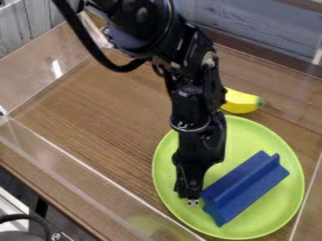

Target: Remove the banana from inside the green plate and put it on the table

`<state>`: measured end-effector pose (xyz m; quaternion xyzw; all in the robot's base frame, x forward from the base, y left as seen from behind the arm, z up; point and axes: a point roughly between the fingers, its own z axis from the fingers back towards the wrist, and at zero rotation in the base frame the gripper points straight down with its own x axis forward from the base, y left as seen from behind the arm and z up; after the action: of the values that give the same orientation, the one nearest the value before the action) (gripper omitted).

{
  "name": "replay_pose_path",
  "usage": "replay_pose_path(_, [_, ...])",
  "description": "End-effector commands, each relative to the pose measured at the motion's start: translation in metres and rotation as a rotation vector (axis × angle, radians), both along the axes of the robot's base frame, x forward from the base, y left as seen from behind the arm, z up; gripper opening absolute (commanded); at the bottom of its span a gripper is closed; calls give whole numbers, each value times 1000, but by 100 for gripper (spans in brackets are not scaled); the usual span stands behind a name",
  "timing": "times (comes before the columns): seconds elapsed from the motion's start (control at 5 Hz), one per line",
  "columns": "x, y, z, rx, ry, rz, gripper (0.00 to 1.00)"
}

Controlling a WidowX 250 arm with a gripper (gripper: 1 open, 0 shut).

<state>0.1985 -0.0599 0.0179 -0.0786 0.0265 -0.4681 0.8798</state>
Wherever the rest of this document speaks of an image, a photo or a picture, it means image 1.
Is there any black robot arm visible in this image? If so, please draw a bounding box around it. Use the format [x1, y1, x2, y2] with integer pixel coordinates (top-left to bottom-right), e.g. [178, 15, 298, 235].
[52, 0, 227, 205]

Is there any blue plastic block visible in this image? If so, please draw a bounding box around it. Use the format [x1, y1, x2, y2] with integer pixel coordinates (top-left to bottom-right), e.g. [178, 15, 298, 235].
[202, 151, 290, 227]

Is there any black cable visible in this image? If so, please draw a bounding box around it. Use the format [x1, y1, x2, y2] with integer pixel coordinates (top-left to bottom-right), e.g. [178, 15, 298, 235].
[0, 212, 52, 241]

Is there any green round plate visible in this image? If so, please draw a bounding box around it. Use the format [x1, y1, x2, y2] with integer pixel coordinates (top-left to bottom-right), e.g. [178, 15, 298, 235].
[153, 116, 305, 240]

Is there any clear acrylic enclosure wall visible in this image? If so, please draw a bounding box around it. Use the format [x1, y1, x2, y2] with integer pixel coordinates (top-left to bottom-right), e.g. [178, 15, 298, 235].
[0, 8, 322, 241]

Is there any yellow toy banana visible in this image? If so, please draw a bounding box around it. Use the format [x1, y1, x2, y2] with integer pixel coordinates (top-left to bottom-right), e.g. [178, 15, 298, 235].
[222, 88, 266, 114]

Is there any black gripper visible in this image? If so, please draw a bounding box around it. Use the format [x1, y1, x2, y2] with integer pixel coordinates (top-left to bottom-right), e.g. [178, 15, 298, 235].
[170, 111, 226, 206]

